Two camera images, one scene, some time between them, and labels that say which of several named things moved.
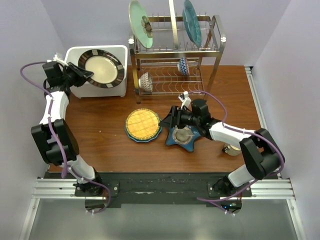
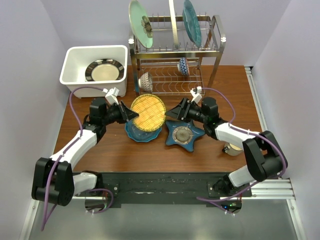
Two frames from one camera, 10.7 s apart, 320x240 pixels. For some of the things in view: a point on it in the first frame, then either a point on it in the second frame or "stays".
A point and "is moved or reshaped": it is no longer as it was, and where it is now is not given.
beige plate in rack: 174,23 stays
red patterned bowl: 145,82 stays
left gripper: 80,72 → 125,113
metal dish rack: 160,70 stays
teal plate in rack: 191,23 stays
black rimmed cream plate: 108,71 is moved or reshaped
